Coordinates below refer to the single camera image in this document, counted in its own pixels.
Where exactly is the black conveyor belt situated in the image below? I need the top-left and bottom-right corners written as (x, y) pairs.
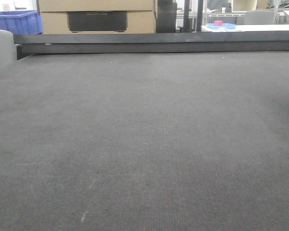
top-left (0, 52), bottom-right (289, 231)

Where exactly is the black tall box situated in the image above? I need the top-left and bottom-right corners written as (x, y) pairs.
top-left (156, 0), bottom-right (177, 33)

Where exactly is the cardboard box with black print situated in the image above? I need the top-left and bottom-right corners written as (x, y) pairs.
top-left (38, 0), bottom-right (157, 34)

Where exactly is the blue flat tray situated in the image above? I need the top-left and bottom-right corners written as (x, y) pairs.
top-left (206, 23), bottom-right (236, 29)

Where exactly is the pink tape roll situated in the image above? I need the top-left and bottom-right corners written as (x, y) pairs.
top-left (214, 20), bottom-right (223, 26)

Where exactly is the blue plastic crate background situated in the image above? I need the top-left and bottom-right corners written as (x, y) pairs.
top-left (0, 10), bottom-right (42, 35)

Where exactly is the grey rounded chair back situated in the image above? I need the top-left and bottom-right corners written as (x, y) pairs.
top-left (0, 29), bottom-right (17, 68)

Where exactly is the white background table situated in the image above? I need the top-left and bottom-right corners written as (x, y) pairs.
top-left (202, 24), bottom-right (289, 32)

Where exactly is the black conveyor side rail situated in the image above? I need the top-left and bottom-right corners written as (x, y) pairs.
top-left (13, 31), bottom-right (289, 55)

